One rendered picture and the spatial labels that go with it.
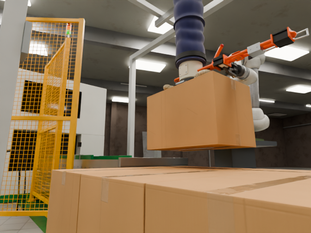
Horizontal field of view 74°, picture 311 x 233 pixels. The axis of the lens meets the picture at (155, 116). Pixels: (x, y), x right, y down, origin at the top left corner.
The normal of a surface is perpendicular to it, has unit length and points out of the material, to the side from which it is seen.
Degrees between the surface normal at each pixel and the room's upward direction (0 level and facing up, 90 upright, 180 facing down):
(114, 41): 90
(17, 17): 90
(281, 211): 90
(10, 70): 90
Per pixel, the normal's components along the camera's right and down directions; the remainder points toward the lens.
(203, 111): -0.78, -0.13
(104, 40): 0.33, -0.19
